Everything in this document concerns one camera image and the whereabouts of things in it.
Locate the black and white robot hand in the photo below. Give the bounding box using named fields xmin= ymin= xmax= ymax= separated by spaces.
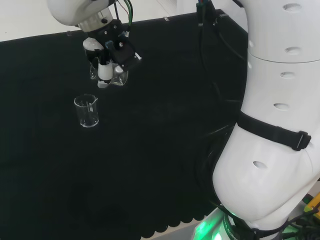
xmin=82 ymin=18 xmax=143 ymax=89

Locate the clear glass beaker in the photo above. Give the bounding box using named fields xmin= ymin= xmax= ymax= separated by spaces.
xmin=89 ymin=59 xmax=130 ymax=87
xmin=73 ymin=94 xmax=100 ymax=129

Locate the black bench cloth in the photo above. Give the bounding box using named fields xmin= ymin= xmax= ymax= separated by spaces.
xmin=0 ymin=8 xmax=251 ymax=240

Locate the yellow stop button box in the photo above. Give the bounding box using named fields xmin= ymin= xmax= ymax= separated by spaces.
xmin=303 ymin=191 xmax=320 ymax=214

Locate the green cable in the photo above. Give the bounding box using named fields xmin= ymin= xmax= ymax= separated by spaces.
xmin=125 ymin=0 xmax=134 ymax=27

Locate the black cable bundle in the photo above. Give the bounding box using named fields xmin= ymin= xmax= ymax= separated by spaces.
xmin=195 ymin=0 xmax=248 ymax=83

